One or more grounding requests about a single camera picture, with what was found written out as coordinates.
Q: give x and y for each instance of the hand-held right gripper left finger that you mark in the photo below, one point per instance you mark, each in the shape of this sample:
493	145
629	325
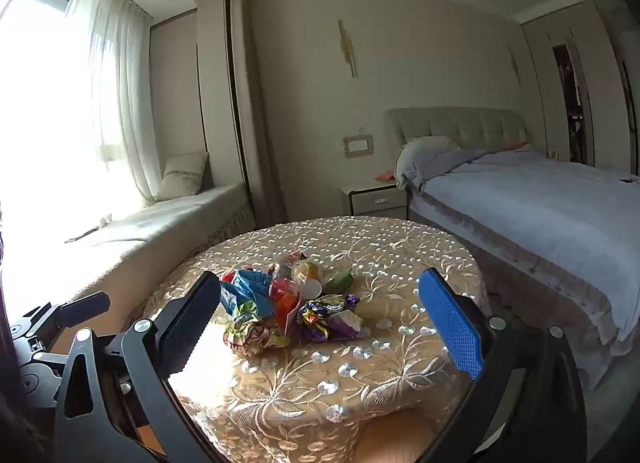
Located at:
187	325

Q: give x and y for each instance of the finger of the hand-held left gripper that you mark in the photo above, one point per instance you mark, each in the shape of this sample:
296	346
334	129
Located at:
85	308

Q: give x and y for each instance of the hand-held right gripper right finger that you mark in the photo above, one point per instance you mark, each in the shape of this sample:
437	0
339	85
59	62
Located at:
450	325

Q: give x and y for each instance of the pile of colourful wrappers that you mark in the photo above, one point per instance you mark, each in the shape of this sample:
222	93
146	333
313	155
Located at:
280	308

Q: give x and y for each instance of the green cardboard box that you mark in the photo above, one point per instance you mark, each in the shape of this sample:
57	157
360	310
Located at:
341	281

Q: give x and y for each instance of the beige sofa with cushion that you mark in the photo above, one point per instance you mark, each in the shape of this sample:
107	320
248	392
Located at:
175	215

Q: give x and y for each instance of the beige upholstered bed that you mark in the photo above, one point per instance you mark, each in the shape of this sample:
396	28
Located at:
550	263

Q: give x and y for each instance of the round table with floral cloth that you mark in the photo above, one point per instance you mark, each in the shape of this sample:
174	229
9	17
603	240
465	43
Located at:
300	383

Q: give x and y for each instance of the white nightstand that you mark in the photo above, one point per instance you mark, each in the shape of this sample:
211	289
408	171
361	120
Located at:
375	198

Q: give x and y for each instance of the beige throw pillow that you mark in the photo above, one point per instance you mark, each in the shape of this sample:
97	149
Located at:
184	175

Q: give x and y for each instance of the grey-blue duvet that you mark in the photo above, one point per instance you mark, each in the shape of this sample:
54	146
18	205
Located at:
540	203

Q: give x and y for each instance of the orange item on nightstand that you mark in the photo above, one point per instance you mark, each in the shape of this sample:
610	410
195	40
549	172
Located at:
385	176

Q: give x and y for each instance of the grey bed pillow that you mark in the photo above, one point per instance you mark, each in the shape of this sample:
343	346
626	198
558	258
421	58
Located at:
425	150

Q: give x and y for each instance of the orange cloth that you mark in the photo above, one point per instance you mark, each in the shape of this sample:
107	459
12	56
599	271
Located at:
516	145

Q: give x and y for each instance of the bright window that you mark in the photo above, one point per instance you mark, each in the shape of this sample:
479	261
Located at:
40	118

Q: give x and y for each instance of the sheer white curtain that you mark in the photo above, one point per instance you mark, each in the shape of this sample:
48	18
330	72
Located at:
115	93

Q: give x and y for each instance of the dark phone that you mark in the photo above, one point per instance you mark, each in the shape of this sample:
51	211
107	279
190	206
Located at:
626	179

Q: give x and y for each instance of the beige wardrobe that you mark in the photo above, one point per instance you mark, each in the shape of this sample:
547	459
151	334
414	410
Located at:
600	83

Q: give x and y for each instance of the framed wall switch panel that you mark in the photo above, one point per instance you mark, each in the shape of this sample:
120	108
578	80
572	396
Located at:
357	145

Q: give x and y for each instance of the gold wall lamp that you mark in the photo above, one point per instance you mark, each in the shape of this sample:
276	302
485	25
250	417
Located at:
347	48

